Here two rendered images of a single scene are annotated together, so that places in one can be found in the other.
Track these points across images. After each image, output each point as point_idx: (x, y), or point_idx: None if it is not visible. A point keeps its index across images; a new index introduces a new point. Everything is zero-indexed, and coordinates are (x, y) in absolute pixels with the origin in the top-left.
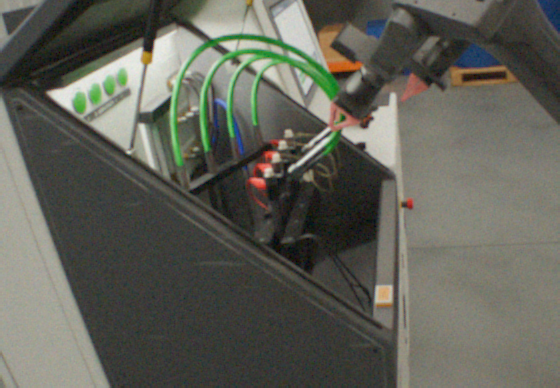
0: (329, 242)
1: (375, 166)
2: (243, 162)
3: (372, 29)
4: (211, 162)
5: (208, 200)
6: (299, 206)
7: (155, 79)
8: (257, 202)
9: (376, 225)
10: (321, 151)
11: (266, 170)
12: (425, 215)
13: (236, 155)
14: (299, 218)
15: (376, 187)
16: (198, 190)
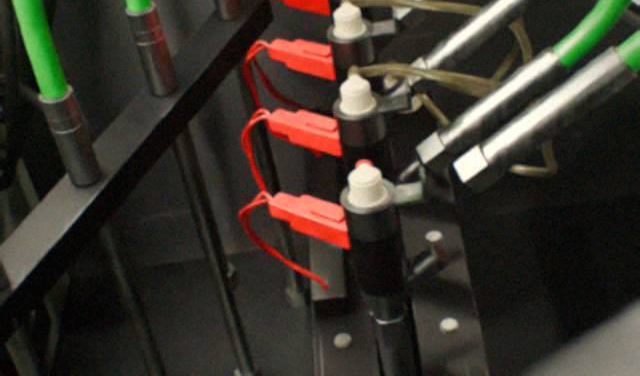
0: (500, 313)
1: (634, 29)
2: (191, 100)
3: None
4: (78, 141)
5: (34, 204)
6: (426, 240)
7: None
8: (213, 187)
9: (635, 222)
10: (615, 87)
11: (358, 182)
12: None
13: (162, 79)
14: (454, 305)
15: (631, 97)
16: (46, 277)
